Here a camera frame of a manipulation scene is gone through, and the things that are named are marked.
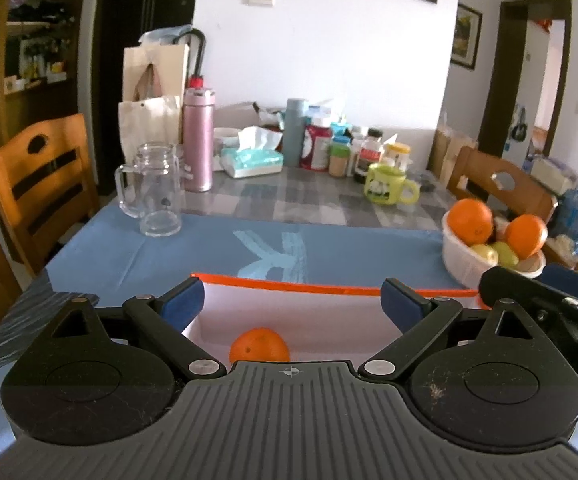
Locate orange in basket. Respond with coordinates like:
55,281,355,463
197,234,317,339
505,214,548,260
447,198,494,246

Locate dark cap bottle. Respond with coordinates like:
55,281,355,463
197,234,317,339
353,128,383,183

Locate pink thermos bottle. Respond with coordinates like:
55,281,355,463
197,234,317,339
182,88,215,193

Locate orange cardboard box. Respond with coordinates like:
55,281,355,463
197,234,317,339
180,272,491,365

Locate wooden chair far left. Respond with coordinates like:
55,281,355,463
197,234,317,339
0,113,99,275

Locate green mug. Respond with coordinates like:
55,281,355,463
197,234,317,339
364,164,420,206

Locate green apple in basket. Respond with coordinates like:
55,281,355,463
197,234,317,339
490,240,520,269

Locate wooden chair far right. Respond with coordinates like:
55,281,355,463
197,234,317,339
447,146,557,223

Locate white fruit basket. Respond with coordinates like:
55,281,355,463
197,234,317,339
442,214,547,289

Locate orange in basket right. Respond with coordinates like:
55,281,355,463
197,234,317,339
505,214,548,260

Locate yellow lid jar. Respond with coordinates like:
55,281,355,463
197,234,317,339
381,142,411,172

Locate paper shopping bag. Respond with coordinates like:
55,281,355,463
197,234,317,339
118,44,189,162

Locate grey tall bottle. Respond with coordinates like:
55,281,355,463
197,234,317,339
281,99,307,167

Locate blue tablecloth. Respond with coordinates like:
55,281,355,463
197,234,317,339
0,205,459,454

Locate red label jar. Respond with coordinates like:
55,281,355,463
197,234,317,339
300,115,332,171

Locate orange in basket left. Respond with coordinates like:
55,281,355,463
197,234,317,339
447,198,494,246

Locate tissue pack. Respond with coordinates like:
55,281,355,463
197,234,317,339
219,126,283,179

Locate wooden shelf cabinet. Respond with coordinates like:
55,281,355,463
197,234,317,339
0,0,93,156

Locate framed picture right wall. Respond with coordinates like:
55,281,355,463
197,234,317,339
452,3,482,70

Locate glass jar mug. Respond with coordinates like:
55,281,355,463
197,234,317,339
114,142,182,237

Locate large orange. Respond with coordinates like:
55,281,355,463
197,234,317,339
229,327,290,363

